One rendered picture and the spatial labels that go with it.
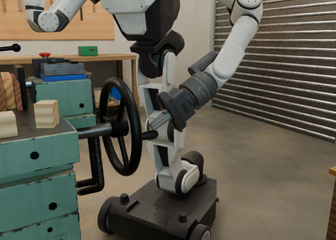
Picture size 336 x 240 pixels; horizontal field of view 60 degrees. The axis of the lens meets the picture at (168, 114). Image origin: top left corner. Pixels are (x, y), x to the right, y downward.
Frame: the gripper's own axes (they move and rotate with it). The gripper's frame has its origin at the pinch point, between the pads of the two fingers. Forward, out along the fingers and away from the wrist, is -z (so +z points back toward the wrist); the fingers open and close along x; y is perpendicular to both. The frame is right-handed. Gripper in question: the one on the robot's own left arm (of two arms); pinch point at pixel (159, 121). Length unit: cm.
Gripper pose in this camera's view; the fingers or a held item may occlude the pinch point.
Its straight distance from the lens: 78.8
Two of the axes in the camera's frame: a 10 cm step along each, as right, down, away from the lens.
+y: 4.9, 1.9, -8.5
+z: 7.5, -6.0, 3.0
